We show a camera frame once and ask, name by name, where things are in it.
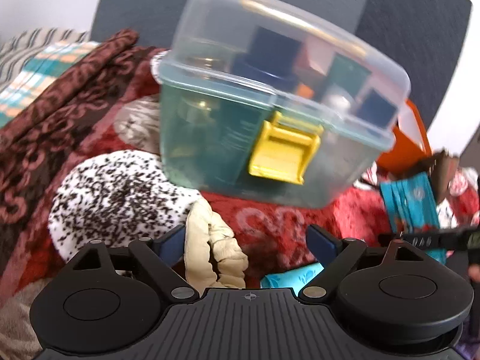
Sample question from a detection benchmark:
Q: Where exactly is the brown floral patterned blanket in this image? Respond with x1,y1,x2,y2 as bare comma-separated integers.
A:
1,29,158,250

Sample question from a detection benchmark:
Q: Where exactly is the cream leather glove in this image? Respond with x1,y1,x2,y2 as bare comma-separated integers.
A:
184,197,248,294

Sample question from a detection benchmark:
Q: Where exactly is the grey upholstered headboard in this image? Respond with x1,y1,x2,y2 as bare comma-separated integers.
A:
91,0,472,125

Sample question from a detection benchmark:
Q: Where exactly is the teal patterned cloth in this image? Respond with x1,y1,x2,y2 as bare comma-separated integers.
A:
260,172,440,294

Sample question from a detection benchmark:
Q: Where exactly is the orange cardboard box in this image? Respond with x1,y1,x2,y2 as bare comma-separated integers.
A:
376,99,432,175

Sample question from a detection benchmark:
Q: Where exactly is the grey striped cloth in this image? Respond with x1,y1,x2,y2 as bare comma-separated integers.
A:
1,28,90,90

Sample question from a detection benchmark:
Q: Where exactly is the brown leather pouch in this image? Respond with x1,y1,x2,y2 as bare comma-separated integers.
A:
399,150,460,204

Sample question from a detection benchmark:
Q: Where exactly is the teal orange plaid cloth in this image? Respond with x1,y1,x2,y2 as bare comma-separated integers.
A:
1,41,99,127

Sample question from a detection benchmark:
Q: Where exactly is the clear plastic storage box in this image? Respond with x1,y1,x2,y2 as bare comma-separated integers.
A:
158,0,411,208

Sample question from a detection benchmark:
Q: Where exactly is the red floral plush blanket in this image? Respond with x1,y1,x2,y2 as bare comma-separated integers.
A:
0,46,480,360

